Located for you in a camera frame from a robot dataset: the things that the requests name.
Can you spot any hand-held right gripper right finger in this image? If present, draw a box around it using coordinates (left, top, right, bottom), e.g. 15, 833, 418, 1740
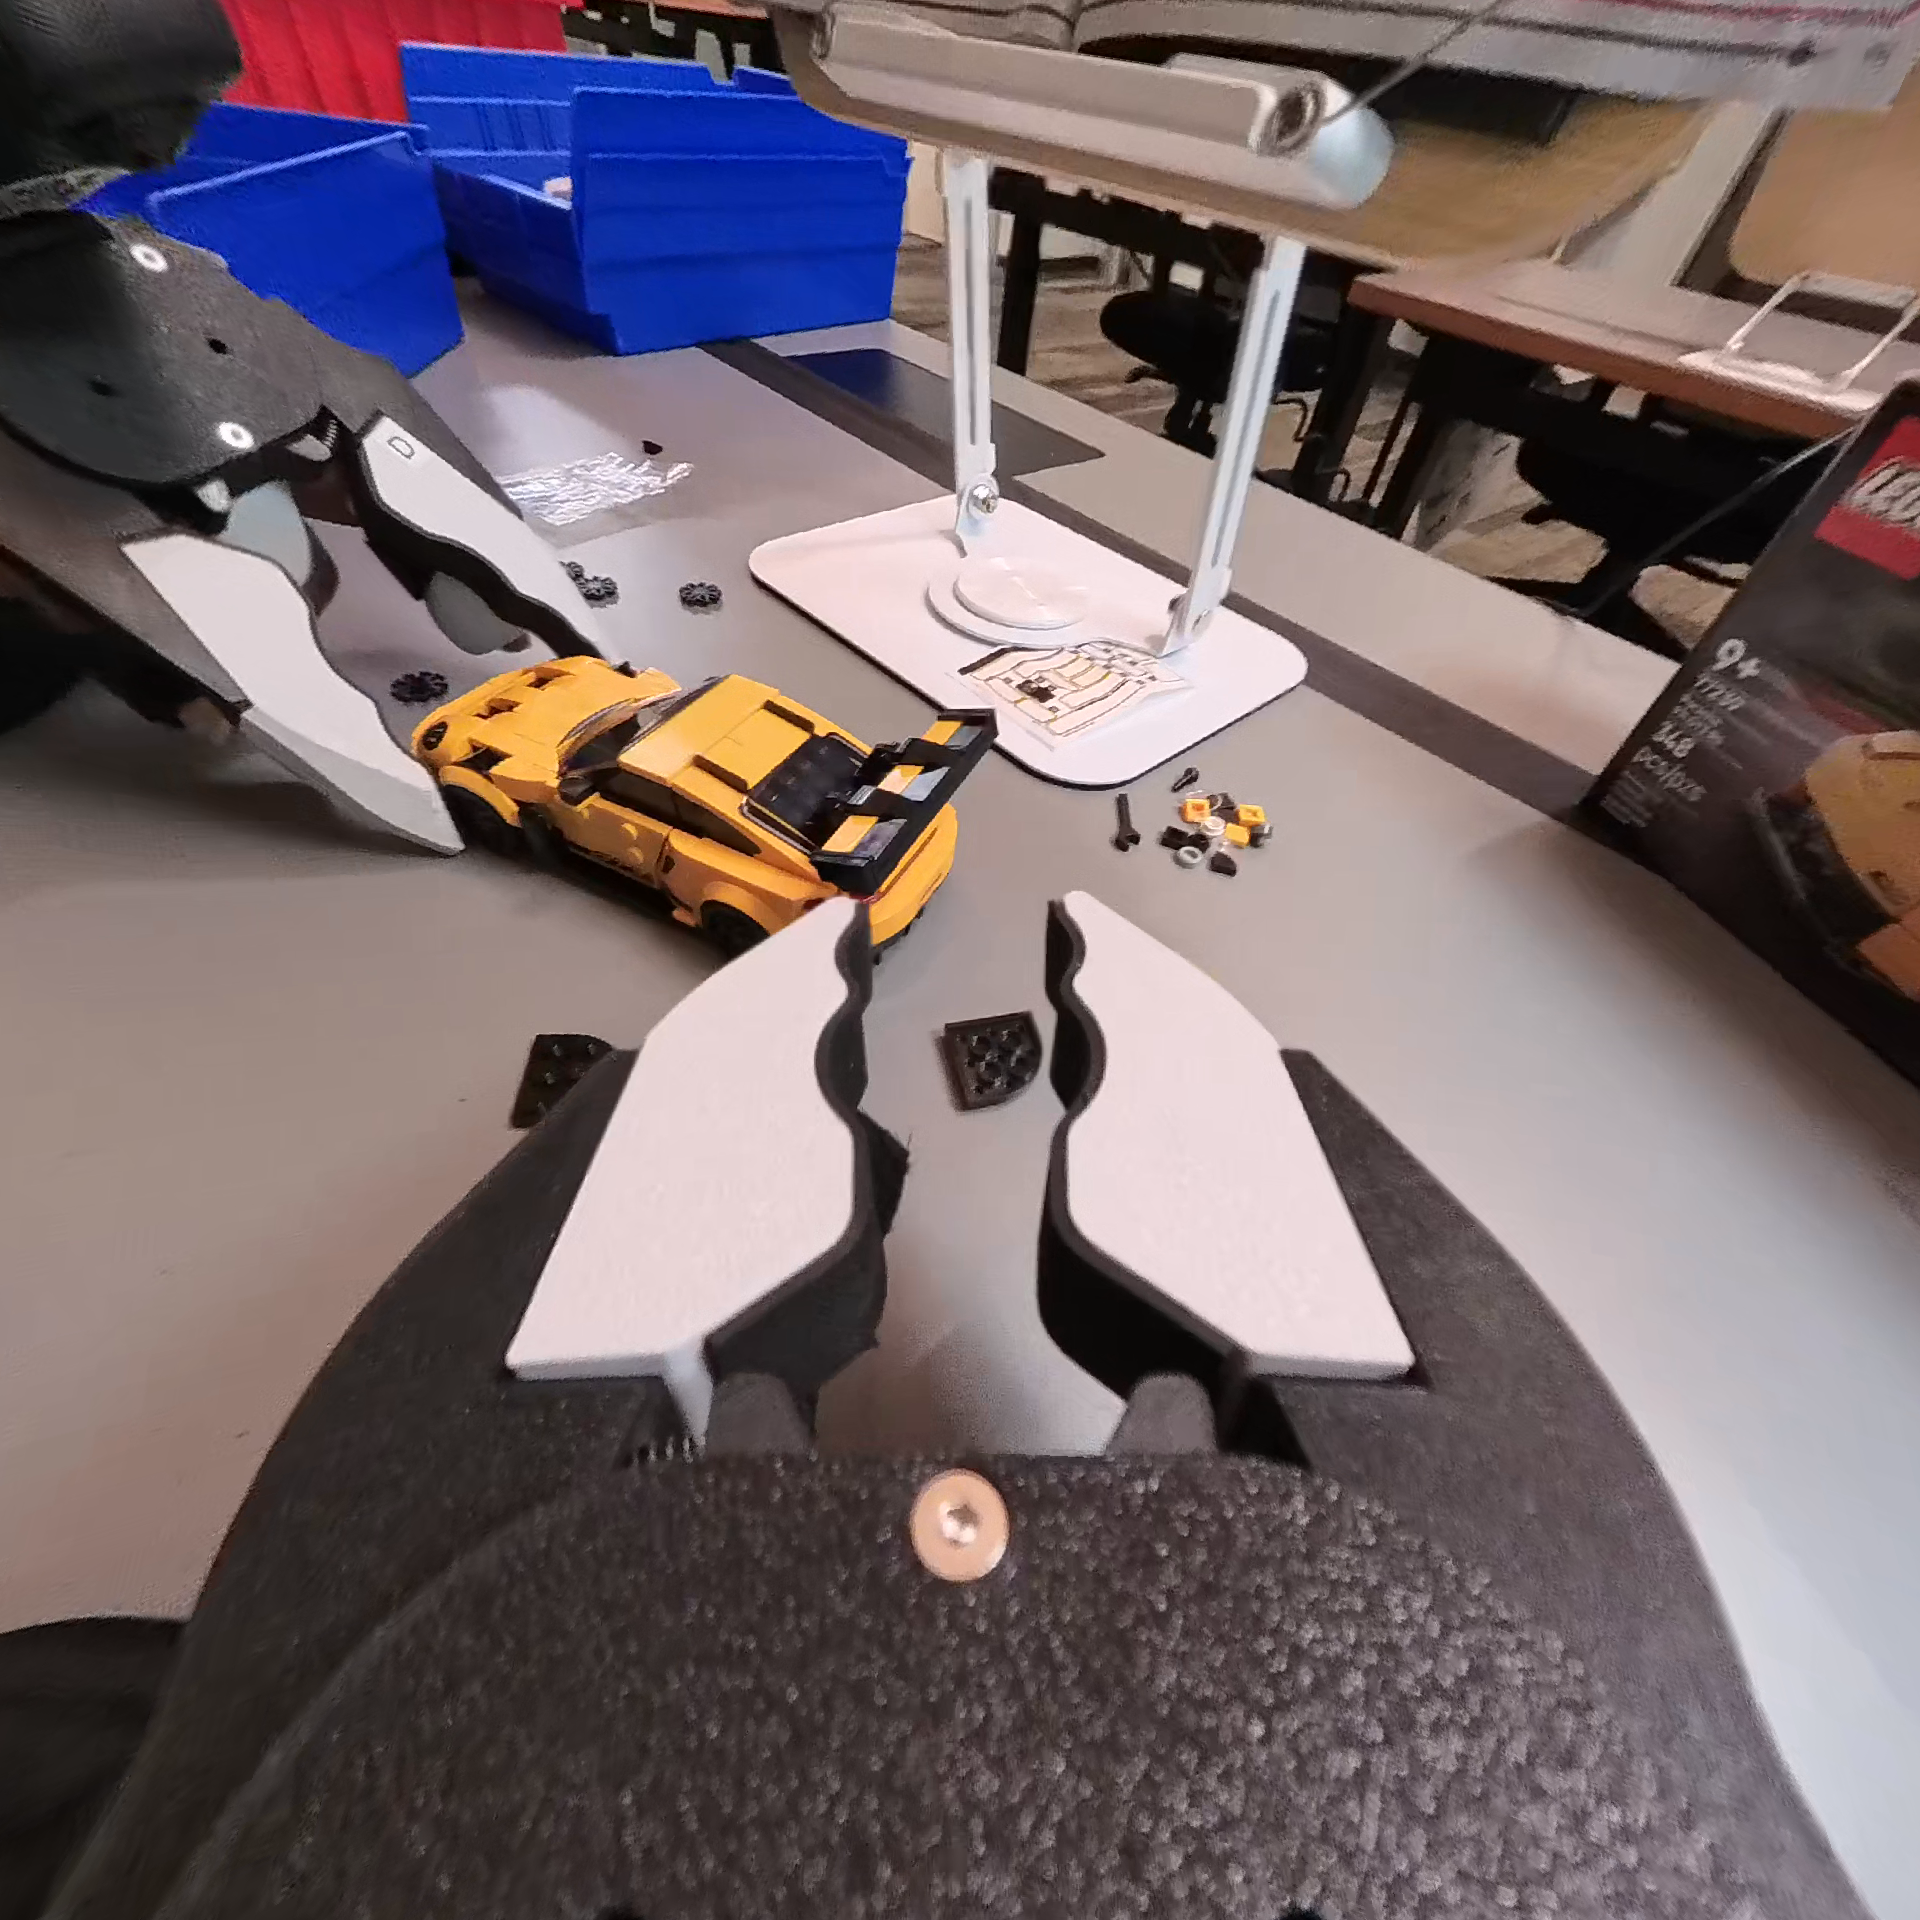
1039, 891, 1422, 1384

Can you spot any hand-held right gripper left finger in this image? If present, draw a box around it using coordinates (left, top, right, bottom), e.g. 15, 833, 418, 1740
508, 899, 914, 1448

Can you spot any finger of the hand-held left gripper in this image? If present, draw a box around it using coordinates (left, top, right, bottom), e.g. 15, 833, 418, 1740
350, 418, 623, 670
125, 529, 469, 855

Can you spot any dark studded lego plate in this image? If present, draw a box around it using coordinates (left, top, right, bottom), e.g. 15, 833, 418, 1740
510, 1033, 619, 1129

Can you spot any yellow lego car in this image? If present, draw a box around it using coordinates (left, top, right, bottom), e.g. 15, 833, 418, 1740
413, 656, 999, 964

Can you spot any pile of small lego parts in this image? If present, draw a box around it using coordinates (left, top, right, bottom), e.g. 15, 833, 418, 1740
1171, 767, 1277, 877

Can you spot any person's left forearm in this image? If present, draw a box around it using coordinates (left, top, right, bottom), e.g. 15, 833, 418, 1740
0, 0, 245, 213

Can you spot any black rounded lego plate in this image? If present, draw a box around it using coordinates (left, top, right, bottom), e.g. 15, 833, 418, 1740
941, 1012, 1045, 1115

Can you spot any lego sticker sheet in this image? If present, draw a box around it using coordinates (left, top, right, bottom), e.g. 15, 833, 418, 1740
956, 637, 1195, 740

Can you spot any lego set box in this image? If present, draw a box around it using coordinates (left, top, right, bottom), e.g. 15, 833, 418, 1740
1573, 374, 1920, 1089

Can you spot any clear plastic bag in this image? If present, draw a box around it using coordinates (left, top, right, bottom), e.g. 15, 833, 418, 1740
497, 444, 695, 527

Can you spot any red plastic storage bin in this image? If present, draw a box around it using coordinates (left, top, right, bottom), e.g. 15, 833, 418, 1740
226, 0, 566, 120

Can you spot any white desk stand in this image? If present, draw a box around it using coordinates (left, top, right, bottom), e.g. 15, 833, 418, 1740
749, 0, 1772, 787

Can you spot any black office chair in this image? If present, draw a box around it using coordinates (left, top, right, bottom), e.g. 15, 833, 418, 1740
1101, 285, 1331, 449
1516, 405, 1786, 600

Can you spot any brown office desk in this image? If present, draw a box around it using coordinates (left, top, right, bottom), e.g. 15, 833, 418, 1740
1341, 259, 1920, 444

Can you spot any clear acrylic stand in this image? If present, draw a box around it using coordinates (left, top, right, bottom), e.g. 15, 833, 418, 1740
1680, 270, 1920, 395

